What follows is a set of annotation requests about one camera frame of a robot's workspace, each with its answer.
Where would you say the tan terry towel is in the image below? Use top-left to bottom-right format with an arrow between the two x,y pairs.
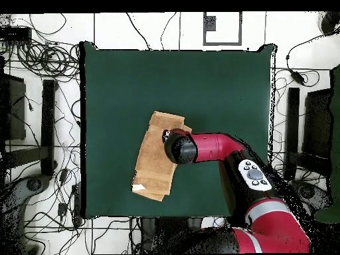
131,110 -> 193,202

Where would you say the dark green table cloth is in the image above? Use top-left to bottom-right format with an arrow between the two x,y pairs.
79,41 -> 278,220

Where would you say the dark grey square patch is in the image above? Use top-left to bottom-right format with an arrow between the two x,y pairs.
205,15 -> 217,32

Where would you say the long black power strip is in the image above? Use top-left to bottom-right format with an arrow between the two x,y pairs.
70,183 -> 84,228

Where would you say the black power adapter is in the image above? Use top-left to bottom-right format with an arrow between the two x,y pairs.
290,70 -> 305,86

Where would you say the black box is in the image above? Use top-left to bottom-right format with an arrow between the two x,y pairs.
0,72 -> 27,141
302,88 -> 333,160

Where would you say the dark wheeled chair base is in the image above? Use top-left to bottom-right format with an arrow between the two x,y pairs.
292,179 -> 334,213
0,173 -> 51,254

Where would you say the dark round object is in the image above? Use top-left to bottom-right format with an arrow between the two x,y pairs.
317,11 -> 340,35

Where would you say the short black floor cable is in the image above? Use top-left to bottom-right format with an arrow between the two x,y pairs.
160,12 -> 177,50

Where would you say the grey square floor frame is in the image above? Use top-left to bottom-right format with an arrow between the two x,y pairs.
203,11 -> 243,46

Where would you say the long black floor cable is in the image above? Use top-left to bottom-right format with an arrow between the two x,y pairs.
125,12 -> 153,51

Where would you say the black adapter cable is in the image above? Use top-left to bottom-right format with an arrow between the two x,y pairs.
285,27 -> 340,74

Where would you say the coil of black cables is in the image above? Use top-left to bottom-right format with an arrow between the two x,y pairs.
15,39 -> 80,82

